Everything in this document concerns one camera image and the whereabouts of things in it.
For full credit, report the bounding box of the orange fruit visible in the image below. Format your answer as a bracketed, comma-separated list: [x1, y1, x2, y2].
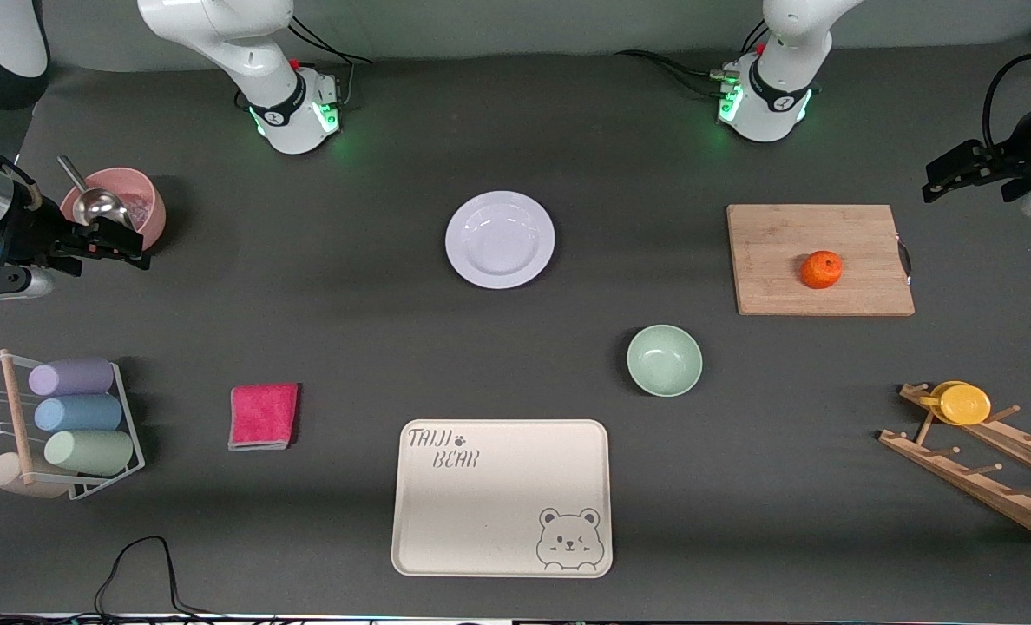
[800, 250, 844, 290]

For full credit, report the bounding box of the white round plate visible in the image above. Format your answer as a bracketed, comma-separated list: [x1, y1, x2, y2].
[444, 190, 556, 290]

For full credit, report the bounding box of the metal scoop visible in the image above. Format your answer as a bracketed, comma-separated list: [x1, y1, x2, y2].
[56, 155, 135, 228]

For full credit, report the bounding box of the pink bowl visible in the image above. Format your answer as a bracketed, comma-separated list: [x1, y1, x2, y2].
[60, 168, 167, 253]

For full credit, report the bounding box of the purple cup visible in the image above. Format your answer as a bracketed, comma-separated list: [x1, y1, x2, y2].
[28, 358, 115, 397]

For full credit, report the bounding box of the blue cup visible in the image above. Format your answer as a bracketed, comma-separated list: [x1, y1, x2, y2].
[34, 395, 124, 433]

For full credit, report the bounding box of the wooden cutting board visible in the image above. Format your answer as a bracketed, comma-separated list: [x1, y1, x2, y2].
[726, 204, 916, 317]

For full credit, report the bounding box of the green cup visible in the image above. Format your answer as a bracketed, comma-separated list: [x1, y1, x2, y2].
[43, 430, 135, 477]

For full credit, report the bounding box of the yellow cup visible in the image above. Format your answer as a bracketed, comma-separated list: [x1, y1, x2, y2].
[939, 385, 992, 426]

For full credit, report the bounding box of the pink folded cloth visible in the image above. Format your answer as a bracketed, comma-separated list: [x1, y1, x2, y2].
[227, 383, 300, 451]

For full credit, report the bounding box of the beige cup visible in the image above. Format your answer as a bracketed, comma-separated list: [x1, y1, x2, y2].
[0, 451, 69, 500]

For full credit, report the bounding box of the wooden dish rack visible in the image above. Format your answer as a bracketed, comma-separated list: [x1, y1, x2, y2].
[878, 382, 1031, 547]

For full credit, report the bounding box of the green bowl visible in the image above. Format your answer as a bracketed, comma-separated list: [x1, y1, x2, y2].
[627, 325, 704, 398]

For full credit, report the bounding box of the beige bear print tray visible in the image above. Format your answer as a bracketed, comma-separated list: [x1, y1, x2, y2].
[391, 419, 614, 578]

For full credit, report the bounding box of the black left arm wrist cable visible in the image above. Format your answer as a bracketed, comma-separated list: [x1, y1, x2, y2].
[982, 52, 1031, 148]

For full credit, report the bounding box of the white wire cup rack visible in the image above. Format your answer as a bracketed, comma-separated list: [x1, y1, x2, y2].
[0, 349, 146, 502]

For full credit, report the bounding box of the black looped cable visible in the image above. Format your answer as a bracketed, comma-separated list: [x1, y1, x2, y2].
[95, 536, 221, 619]

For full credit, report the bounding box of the black right arm base cable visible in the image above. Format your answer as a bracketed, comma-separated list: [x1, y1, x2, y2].
[288, 13, 373, 109]

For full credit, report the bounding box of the black arm base cable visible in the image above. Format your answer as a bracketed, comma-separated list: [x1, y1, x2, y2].
[613, 17, 772, 101]
[288, 13, 373, 109]

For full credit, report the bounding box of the black left arm base cable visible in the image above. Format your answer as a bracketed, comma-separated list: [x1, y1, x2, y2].
[613, 17, 772, 101]

